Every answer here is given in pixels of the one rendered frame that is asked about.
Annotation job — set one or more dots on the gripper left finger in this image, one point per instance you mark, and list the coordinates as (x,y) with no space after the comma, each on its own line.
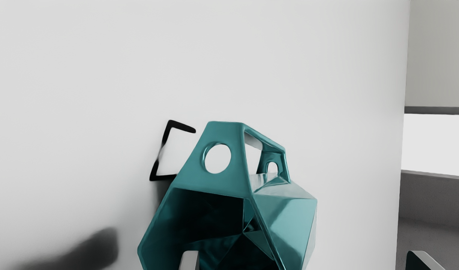
(190,261)

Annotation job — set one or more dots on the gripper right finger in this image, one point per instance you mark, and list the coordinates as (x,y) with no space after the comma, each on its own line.
(420,262)

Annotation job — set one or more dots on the teal faceted mug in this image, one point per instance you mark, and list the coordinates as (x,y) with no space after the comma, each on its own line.
(224,184)

